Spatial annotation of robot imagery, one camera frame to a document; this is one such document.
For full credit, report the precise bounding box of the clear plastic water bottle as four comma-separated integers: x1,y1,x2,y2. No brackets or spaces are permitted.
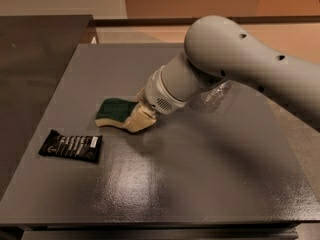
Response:
189,80,234,113

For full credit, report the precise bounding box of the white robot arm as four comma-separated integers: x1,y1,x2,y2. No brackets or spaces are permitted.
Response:
136,16,320,130

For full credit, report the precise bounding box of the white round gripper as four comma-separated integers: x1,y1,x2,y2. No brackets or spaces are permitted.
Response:
123,66,186,133

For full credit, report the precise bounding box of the black rxbar chocolate wrapper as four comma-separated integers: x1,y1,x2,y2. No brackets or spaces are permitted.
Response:
38,130,102,163

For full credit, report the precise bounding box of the green and yellow sponge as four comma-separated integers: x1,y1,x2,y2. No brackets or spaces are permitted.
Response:
95,98,137,128

